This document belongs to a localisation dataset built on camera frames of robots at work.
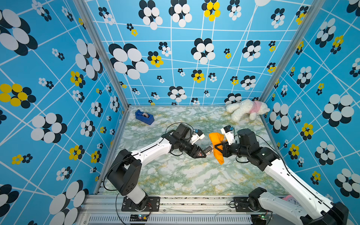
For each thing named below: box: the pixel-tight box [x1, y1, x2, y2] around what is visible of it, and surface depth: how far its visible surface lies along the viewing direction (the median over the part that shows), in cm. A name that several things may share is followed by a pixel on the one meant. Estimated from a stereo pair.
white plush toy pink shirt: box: [225, 99, 271, 123], surface depth 110 cm
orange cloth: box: [209, 132, 225, 165], surface depth 74 cm
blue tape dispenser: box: [135, 109, 155, 126], surface depth 110 cm
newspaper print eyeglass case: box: [202, 145, 214, 154], surface depth 77 cm
